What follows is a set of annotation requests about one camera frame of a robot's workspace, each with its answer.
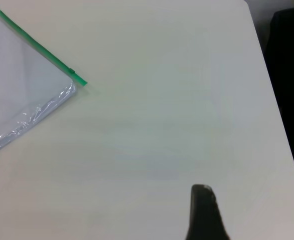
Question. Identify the clear plastic bag green zipper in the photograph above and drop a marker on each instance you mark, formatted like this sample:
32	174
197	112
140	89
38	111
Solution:
16	75

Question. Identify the black bulky object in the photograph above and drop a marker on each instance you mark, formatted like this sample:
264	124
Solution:
289	100

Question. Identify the green zipper slider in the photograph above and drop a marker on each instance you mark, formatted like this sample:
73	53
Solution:
71	71

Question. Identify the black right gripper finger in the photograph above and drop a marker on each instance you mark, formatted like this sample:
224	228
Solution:
204	215

